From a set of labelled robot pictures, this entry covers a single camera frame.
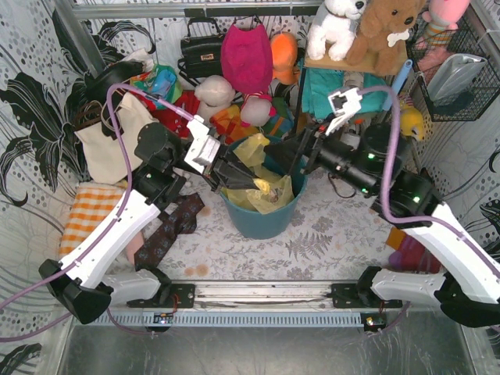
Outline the yellow plastic trash bag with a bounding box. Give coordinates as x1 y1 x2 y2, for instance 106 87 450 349
222 134 295 215

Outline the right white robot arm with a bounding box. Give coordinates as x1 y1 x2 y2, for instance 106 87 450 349
264 124 499 328

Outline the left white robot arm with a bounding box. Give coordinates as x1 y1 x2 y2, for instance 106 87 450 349
39 120 263 324

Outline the crumpled paper trash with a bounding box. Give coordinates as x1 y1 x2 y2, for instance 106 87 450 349
268 187 284 203

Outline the blue plastic trash bin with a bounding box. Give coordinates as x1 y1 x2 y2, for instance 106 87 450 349
221 135 307 240

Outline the cream canvas tote bag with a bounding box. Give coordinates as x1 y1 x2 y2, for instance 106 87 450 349
76 93 157 184

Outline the pink white plush doll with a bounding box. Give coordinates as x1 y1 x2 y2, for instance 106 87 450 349
240 92 277 127

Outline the white plush bear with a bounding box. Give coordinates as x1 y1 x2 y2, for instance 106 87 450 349
195 75 236 121

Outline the red cloth garment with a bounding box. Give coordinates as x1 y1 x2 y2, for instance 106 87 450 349
150 91 200 138

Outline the dark patterned necktie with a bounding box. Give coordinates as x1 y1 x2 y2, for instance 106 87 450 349
134 193 205 270

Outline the yellow plush duck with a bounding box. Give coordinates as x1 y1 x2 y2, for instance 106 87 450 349
399 99 424 141

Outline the teal folded cloth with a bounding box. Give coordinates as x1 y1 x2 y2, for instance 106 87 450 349
302 69 388 120

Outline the grey striped plush fish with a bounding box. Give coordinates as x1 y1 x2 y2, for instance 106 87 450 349
343 71 364 88

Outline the colorful scarf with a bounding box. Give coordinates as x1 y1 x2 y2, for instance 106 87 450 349
130 64 183 104

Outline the wooden shelf board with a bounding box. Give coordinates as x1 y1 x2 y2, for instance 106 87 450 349
305 51 407 76

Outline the black leather handbag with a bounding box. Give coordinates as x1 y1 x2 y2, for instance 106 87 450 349
177 17 225 86

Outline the orange plush toy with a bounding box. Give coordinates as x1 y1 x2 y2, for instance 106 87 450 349
270 32 299 85

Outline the purple orange sock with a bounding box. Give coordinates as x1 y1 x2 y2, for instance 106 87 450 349
386 227 441 273

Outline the silver pouch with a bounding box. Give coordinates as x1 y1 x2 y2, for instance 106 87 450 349
427 53 488 102

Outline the orange checkered towel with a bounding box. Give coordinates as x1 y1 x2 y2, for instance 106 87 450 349
59 182 126 257

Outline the white plush dog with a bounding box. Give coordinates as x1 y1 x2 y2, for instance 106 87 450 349
306 0 367 61

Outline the brown plush dog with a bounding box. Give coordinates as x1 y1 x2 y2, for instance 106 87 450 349
345 0 426 77

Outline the pink plush toy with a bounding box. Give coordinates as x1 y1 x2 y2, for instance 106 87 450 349
416 0 470 49

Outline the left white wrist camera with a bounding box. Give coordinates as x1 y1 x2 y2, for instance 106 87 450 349
184 115 220 174

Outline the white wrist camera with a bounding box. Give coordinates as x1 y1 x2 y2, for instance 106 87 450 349
184 115 220 174
324 87 363 136

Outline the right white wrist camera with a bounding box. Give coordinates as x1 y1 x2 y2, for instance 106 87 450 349
324 87 363 136

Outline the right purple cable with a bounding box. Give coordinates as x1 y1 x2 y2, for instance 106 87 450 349
359 85 500 333

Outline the purple cable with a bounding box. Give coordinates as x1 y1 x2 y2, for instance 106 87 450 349
359 85 500 333
0 84 196 344

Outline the blue handled broom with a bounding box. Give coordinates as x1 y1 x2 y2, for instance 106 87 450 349
382 59 413 112

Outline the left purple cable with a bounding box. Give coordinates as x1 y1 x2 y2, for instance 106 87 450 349
0 84 196 344

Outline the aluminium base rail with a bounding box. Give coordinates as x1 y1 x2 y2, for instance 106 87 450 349
94 280 403 331

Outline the black wire basket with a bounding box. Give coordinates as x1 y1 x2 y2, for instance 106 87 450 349
406 19 499 122

